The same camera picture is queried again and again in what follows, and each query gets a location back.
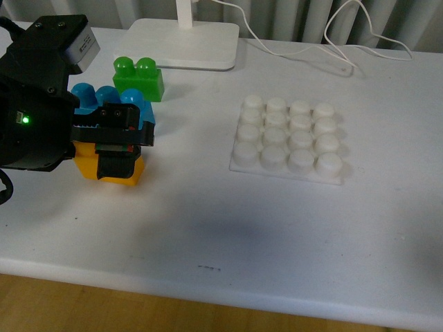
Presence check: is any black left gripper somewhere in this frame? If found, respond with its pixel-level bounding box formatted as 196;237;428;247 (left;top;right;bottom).
1;15;154;179

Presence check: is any yellow two-stud block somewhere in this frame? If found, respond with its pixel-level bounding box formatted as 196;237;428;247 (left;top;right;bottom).
74;142;145;186

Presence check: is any blue three-stud block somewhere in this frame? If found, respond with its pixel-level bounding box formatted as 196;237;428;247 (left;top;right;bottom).
71;82;156;128

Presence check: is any green two-stud block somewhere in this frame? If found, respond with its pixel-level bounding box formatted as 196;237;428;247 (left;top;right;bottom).
113;57;165;102

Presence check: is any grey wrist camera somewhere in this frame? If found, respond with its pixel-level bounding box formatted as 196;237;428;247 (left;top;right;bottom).
63;24;100;75

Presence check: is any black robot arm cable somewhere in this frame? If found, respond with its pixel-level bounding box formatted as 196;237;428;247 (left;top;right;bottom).
0;169;15;205

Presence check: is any white studded base plate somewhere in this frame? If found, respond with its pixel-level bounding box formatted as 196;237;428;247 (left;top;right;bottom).
229;95;344;185

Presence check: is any white lamp cable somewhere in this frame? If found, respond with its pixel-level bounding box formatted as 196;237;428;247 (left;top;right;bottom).
193;0;414;77

